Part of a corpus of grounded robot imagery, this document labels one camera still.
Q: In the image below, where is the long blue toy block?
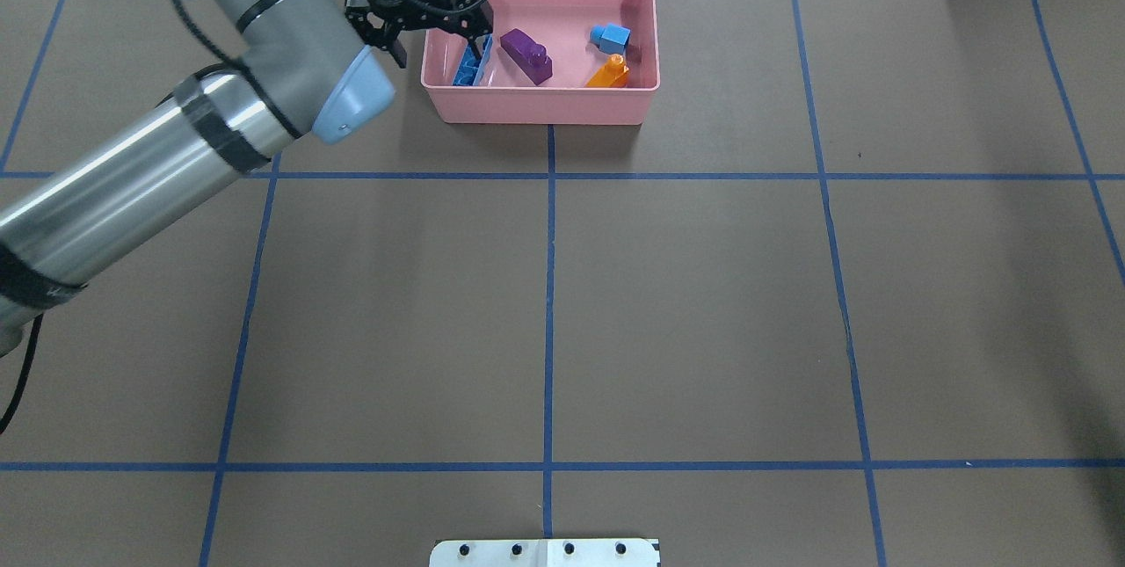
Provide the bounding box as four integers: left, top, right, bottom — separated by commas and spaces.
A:
453, 34, 493, 87

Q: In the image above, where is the purple toy block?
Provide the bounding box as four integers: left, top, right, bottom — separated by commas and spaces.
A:
501, 29, 554, 86

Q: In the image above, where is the small blue toy block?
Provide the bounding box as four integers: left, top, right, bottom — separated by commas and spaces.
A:
588, 23, 632, 55

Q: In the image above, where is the orange toy block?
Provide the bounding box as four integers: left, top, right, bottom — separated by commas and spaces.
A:
585, 54, 630, 89

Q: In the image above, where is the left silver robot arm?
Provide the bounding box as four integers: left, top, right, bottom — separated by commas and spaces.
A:
1, 0, 493, 353

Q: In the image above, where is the pink plastic box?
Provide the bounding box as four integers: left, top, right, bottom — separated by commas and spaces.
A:
419, 0, 662, 126

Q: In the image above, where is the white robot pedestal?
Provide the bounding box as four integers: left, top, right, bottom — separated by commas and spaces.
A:
428, 536, 662, 566

